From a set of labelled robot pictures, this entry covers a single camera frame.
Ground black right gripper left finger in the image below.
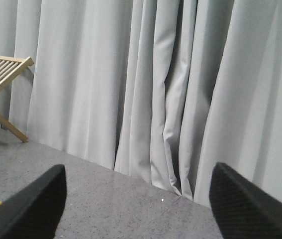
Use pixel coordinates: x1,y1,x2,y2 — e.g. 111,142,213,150
0,164,67,239

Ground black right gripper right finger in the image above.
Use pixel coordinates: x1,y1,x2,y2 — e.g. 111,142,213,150
209,162,282,239

